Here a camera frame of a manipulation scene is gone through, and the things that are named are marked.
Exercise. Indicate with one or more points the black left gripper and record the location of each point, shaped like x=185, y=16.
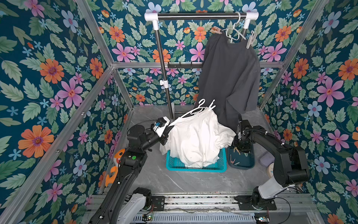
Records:
x=162, y=136

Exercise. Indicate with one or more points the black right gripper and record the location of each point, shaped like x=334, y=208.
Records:
x=241, y=139

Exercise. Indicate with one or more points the white garment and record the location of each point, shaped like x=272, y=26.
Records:
x=197, y=142

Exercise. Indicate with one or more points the white plastic hanger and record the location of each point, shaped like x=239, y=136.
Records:
x=232, y=33
x=196, y=111

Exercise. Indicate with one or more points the dark grey t-shirt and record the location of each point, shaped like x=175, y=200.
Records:
x=230, y=78

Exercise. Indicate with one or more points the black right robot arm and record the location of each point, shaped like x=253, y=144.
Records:
x=290, y=162

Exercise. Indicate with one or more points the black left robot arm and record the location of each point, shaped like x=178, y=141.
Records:
x=115, y=209

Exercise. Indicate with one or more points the dark teal clothespin tray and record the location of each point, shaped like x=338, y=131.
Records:
x=240, y=160

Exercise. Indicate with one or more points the lavender cloth item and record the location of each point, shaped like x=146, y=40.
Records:
x=266, y=159

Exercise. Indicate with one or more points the teal laundry basket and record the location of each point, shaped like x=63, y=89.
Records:
x=175, y=164

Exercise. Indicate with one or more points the beige round clock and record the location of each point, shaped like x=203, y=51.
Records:
x=270, y=170

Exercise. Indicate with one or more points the orange shark plush toy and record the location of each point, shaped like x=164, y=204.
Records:
x=106, y=179

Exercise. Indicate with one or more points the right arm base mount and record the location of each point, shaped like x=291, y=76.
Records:
x=255, y=203

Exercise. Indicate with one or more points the black wall hook rail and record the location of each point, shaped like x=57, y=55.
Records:
x=184, y=65

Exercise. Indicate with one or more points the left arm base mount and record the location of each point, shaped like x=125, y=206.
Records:
x=146, y=203

